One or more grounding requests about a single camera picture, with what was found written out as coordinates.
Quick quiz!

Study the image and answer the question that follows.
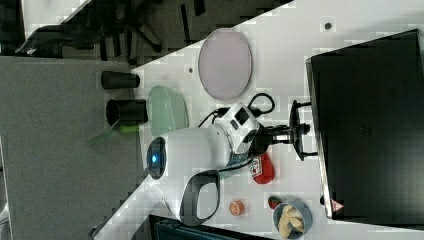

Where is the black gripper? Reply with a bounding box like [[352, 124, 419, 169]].
[[254, 101, 318, 161]]

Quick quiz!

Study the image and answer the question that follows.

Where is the black steel toaster oven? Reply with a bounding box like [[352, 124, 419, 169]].
[[306, 29, 424, 230]]

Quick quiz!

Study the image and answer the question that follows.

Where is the green slotted spatula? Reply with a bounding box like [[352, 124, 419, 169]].
[[87, 125, 139, 144]]

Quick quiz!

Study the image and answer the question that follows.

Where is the red ketchup bottle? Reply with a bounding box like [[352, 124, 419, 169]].
[[249, 153, 275, 185]]

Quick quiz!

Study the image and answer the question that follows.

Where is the orange half slice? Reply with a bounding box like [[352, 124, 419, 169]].
[[229, 199, 245, 216]]

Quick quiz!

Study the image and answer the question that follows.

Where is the green oval colander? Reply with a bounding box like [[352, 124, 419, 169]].
[[147, 86, 189, 136]]

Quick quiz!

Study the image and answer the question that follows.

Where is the lilac round plate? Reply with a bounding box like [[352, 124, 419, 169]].
[[198, 28, 252, 101]]

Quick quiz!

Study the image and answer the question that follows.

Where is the black cylinder cup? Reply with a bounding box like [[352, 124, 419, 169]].
[[101, 71, 140, 89]]

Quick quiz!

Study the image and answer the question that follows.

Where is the black round pot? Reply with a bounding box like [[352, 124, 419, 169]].
[[106, 99, 148, 126]]

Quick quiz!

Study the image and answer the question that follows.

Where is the blue bowl with banana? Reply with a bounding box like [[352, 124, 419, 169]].
[[273, 200, 312, 240]]

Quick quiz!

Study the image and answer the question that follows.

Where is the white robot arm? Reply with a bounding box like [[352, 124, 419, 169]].
[[145, 101, 310, 226]]

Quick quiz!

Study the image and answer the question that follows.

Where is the small red strawberry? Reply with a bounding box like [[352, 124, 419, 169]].
[[268, 196, 282, 209]]

